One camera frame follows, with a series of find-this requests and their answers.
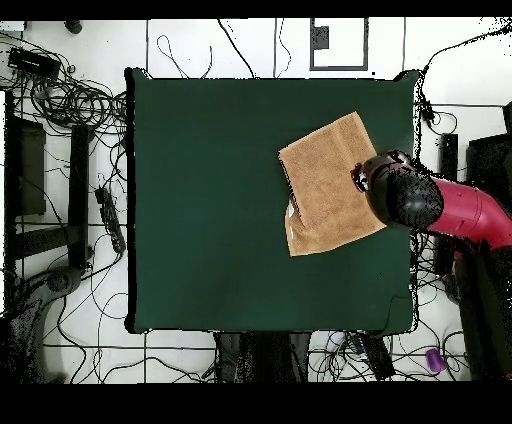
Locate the small purple object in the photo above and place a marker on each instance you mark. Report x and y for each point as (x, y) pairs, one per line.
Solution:
(435, 360)

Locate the dark green table cloth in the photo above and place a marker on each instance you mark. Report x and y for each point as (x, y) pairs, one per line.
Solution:
(200, 240)

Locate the black metal stand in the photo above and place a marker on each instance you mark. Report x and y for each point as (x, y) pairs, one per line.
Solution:
(272, 356)

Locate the grey chair base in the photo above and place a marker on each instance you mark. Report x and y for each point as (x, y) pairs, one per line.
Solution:
(28, 320)

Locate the tan terry cloth towel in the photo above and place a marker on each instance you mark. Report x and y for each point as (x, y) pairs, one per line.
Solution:
(328, 188)

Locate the dark brown box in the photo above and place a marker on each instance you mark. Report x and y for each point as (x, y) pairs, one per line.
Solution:
(32, 168)

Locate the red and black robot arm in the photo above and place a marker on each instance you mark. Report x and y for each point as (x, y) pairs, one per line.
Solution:
(460, 212)

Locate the black upright bar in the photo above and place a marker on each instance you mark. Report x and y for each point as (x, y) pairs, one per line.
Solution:
(448, 156)

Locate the small round black object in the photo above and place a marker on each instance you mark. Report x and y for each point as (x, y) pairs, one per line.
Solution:
(73, 26)

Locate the flat black box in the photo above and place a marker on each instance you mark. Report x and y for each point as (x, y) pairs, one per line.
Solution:
(32, 62)

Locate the long black power strip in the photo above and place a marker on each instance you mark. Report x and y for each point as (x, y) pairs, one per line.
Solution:
(110, 218)

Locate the grey rectangular floor frame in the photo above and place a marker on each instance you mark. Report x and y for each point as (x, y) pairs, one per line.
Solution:
(338, 68)

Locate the dark cabinet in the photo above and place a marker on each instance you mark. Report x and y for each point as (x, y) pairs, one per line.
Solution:
(488, 160)

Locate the black T-shaped floor stand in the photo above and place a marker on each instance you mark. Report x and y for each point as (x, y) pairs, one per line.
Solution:
(78, 180)

